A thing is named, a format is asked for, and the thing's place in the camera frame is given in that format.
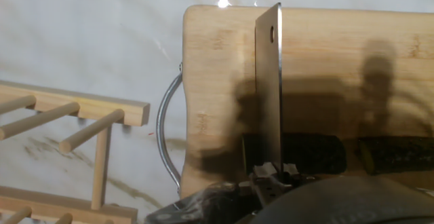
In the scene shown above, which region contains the wooden cutting board metal handle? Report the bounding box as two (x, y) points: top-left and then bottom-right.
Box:
(155, 3), (434, 200)

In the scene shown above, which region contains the wooden peg knife rack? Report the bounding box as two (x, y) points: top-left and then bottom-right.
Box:
(0, 79), (151, 224)

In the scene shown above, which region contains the short cucumber piece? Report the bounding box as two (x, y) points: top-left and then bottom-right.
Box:
(242, 132), (347, 176)

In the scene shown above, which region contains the steel cleaver with metal handle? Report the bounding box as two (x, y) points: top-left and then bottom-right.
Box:
(254, 2), (283, 176)

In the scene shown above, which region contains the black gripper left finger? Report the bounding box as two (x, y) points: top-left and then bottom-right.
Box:
(145, 162), (279, 224)

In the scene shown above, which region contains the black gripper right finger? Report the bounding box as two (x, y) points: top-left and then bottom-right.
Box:
(282, 162), (301, 185)

